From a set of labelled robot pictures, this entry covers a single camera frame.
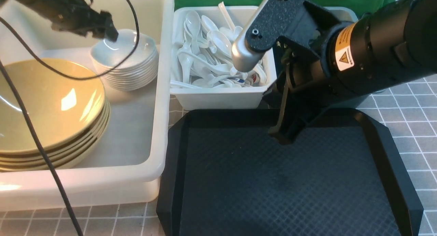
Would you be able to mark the stack of white sauce dishes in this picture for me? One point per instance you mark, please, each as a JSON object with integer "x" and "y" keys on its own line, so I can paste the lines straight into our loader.
{"x": 133, "y": 60}

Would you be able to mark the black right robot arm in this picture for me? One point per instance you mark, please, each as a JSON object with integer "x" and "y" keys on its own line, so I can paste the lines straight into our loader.
{"x": 328, "y": 61}

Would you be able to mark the black plastic serving tray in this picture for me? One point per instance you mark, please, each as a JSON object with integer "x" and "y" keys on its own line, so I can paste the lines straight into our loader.
{"x": 343, "y": 176}

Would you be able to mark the white plastic spoon bin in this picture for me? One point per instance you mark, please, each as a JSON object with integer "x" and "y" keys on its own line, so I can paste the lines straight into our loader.
{"x": 215, "y": 98}

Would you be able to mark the large white plastic tub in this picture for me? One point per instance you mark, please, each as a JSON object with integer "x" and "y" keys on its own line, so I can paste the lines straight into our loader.
{"x": 127, "y": 162}

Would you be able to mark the stack of yellow bowls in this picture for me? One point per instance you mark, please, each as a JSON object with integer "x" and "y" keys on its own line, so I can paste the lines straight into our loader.
{"x": 70, "y": 117}

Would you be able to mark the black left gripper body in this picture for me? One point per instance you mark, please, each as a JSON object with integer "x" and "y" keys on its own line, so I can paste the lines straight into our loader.
{"x": 80, "y": 19}

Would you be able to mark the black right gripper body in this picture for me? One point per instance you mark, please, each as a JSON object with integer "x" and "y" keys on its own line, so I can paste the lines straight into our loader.
{"x": 306, "y": 29}

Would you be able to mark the grey grid table mat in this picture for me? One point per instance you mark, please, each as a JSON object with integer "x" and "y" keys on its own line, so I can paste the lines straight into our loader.
{"x": 408, "y": 110}

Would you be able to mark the teal plastic chopstick bin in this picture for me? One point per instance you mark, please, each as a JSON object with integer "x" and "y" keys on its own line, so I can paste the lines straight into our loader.
{"x": 343, "y": 14}

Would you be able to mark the white spoons pile in bin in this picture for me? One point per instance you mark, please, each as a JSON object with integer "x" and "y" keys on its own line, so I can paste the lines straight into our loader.
{"x": 202, "y": 40}

